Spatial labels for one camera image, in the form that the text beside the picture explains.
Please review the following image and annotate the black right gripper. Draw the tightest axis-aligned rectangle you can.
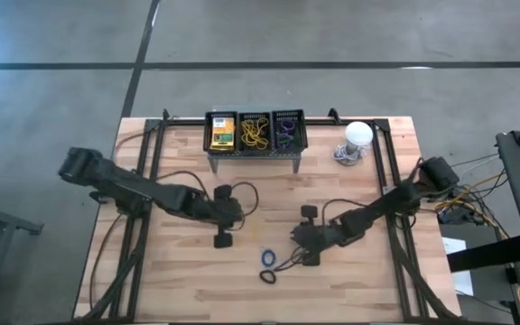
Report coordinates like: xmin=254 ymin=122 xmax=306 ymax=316
xmin=290 ymin=205 xmax=347 ymax=267

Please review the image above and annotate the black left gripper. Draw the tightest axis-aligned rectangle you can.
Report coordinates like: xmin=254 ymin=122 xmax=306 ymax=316
xmin=191 ymin=183 xmax=245 ymax=249

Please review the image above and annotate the blue coil keychain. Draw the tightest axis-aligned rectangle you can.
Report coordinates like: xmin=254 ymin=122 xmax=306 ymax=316
xmin=260 ymin=249 xmax=278 ymax=268

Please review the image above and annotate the black coil keychain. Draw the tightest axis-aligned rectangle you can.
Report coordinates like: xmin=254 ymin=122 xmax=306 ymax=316
xmin=258 ymin=268 xmax=278 ymax=285

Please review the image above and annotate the yellow rubber band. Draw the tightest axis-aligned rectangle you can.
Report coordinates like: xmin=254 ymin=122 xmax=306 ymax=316
xmin=253 ymin=119 xmax=270 ymax=139
xmin=240 ymin=125 xmax=261 ymax=150
xmin=240 ymin=117 xmax=264 ymax=141
xmin=244 ymin=128 xmax=271 ymax=152

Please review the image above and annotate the black plastic mesh basket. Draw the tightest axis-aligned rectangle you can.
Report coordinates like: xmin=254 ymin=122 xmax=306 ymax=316
xmin=271 ymin=108 xmax=310 ymax=153
xmin=237 ymin=111 xmax=274 ymax=153
xmin=202 ymin=110 xmax=239 ymax=153

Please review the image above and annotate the grey metal riser shelf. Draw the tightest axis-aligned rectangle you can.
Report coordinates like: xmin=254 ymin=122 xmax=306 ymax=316
xmin=206 ymin=106 xmax=304 ymax=175

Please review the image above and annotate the white mushroom-shaped lamp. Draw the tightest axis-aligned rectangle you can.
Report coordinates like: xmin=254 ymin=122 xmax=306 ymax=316
xmin=344 ymin=120 xmax=375 ymax=157

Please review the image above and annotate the white paper sheet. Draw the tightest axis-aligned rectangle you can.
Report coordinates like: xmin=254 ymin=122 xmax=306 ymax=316
xmin=441 ymin=237 xmax=475 ymax=297

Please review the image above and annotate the black flat bar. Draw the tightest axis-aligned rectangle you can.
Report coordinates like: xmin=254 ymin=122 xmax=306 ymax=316
xmin=446 ymin=234 xmax=520 ymax=274

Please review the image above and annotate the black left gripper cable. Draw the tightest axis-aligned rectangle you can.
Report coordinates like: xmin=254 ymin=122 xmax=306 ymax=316
xmin=230 ymin=180 xmax=261 ymax=232

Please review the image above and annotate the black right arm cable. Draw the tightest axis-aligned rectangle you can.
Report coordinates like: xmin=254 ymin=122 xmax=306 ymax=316
xmin=320 ymin=198 xmax=372 ymax=223

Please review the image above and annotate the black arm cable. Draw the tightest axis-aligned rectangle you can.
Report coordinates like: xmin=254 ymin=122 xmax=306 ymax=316
xmin=320 ymin=198 xmax=372 ymax=223
xmin=153 ymin=169 xmax=211 ymax=202

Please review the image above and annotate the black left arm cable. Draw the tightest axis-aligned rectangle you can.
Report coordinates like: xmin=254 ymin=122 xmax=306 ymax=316
xmin=153 ymin=169 xmax=211 ymax=202

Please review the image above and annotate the white lamp cable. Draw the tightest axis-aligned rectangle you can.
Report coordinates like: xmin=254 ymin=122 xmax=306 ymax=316
xmin=331 ymin=142 xmax=373 ymax=167

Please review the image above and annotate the black table frame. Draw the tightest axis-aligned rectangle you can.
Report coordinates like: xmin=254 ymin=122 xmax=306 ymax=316
xmin=77 ymin=107 xmax=462 ymax=322

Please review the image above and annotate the brown cable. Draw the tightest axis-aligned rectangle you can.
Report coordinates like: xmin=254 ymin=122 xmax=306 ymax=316
xmin=88 ymin=130 xmax=128 ymax=313

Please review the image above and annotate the yellow cable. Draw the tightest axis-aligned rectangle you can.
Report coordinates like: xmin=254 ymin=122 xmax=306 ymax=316
xmin=435 ymin=173 xmax=514 ymax=236

